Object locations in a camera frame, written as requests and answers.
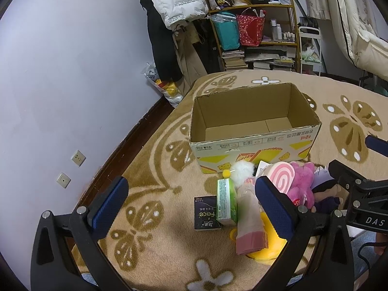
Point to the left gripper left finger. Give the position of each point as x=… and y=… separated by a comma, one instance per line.
x=53, y=266

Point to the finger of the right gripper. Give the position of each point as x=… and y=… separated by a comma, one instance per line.
x=359, y=188
x=377, y=145

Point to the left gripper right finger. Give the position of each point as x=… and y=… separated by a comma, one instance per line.
x=331, y=266

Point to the pink bear plush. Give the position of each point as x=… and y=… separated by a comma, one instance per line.
x=300, y=192

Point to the yellow plush toy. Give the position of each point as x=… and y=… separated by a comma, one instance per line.
x=275, y=243

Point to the pink swirl cushion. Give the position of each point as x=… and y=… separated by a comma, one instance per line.
x=281, y=174

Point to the pink tissue pack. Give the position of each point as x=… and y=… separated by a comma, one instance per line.
x=251, y=236

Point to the green tissue pack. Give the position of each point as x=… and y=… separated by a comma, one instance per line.
x=226, y=206

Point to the white fluffy duck plush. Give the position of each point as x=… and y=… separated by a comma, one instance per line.
x=240, y=172

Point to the black tissue pack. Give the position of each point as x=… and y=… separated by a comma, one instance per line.
x=205, y=213

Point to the white paper tag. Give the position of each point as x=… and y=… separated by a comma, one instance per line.
x=261, y=167

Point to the open cardboard box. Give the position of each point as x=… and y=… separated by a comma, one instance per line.
x=270, y=123

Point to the beige patterned carpet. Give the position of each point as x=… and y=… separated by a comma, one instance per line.
x=191, y=220

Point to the cream padded chair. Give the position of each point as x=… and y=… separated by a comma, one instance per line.
x=355, y=32

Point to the white trolley cart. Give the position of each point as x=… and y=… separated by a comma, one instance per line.
x=311, y=59

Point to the wooden bookshelf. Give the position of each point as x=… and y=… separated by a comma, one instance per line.
x=280, y=26

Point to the stack of books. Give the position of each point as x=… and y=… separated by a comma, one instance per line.
x=234, y=60

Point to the red gift bag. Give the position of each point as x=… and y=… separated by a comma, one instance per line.
x=250, y=26

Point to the teal bag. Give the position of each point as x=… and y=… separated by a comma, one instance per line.
x=226, y=27

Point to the plastic bag of toys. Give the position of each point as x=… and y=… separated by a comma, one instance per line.
x=167, y=88

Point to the beige trench coat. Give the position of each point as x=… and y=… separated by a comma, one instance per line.
x=189, y=61

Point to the black hanging coat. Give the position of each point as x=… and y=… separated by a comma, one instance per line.
x=162, y=44

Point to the lower wall socket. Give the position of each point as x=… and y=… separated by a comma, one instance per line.
x=63, y=180

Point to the wall socket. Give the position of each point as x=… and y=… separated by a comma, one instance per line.
x=78, y=158
x=63, y=180

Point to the upper wall socket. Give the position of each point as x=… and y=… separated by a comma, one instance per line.
x=78, y=158

